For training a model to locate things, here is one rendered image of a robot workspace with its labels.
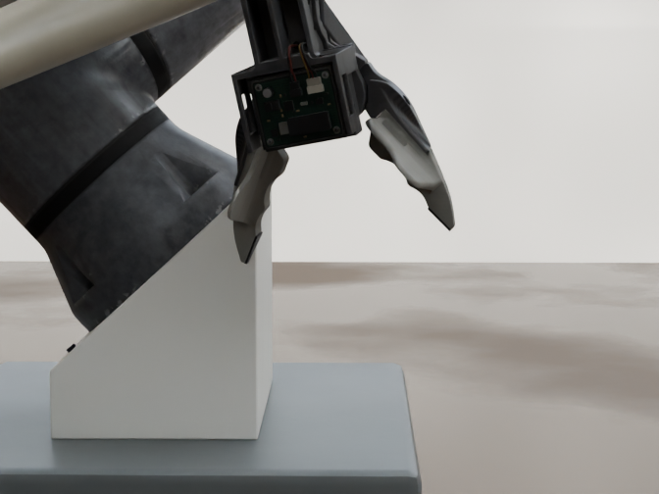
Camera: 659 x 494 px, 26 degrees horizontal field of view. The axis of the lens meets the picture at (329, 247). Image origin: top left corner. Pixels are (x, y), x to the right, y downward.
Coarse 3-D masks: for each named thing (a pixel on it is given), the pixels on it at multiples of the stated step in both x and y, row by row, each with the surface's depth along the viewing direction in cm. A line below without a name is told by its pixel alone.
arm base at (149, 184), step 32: (128, 128) 113; (160, 128) 115; (96, 160) 112; (128, 160) 112; (160, 160) 113; (192, 160) 114; (224, 160) 116; (64, 192) 112; (96, 192) 112; (128, 192) 111; (160, 192) 111; (192, 192) 114; (224, 192) 113; (32, 224) 115; (64, 224) 113; (96, 224) 111; (128, 224) 111; (160, 224) 110; (192, 224) 111; (64, 256) 114; (96, 256) 111; (128, 256) 110; (160, 256) 110; (64, 288) 116; (96, 288) 112; (128, 288) 111; (96, 320) 114
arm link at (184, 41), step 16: (224, 0) 118; (192, 16) 117; (208, 16) 118; (224, 16) 119; (240, 16) 121; (160, 32) 116; (176, 32) 116; (192, 32) 118; (208, 32) 119; (224, 32) 121; (160, 48) 116; (176, 48) 117; (192, 48) 119; (208, 48) 121; (176, 64) 118; (192, 64) 121; (176, 80) 121
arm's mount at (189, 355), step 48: (192, 240) 108; (144, 288) 109; (192, 288) 109; (240, 288) 109; (96, 336) 109; (144, 336) 109; (192, 336) 109; (240, 336) 109; (96, 384) 110; (144, 384) 110; (192, 384) 110; (240, 384) 110; (96, 432) 110; (144, 432) 110; (192, 432) 110; (240, 432) 110
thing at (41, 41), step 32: (0, 0) 11; (32, 0) 50; (64, 0) 51; (96, 0) 51; (128, 0) 52; (160, 0) 53; (192, 0) 53; (0, 32) 49; (32, 32) 50; (64, 32) 51; (96, 32) 52; (128, 32) 53; (0, 64) 49; (32, 64) 50
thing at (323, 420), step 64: (0, 384) 130; (320, 384) 130; (384, 384) 130; (0, 448) 108; (64, 448) 108; (128, 448) 108; (192, 448) 108; (256, 448) 108; (320, 448) 108; (384, 448) 108
